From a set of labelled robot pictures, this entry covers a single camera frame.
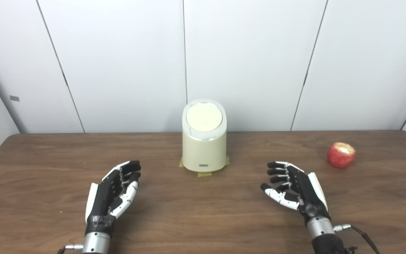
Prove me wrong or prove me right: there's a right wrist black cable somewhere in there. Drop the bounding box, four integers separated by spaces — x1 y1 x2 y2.
333 224 380 254

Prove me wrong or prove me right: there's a cream-colored bin body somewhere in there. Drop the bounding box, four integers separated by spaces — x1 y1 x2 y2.
182 99 227 173

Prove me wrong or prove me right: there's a round cream bin lid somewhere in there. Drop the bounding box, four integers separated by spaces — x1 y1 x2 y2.
186 103 223 132

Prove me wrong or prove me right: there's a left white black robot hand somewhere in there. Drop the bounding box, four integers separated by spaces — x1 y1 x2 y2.
85 161 142 236

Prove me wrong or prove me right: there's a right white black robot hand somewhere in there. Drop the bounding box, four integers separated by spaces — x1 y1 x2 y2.
260 161 331 226

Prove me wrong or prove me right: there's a red apple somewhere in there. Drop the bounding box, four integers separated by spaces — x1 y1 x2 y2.
327 142 357 169

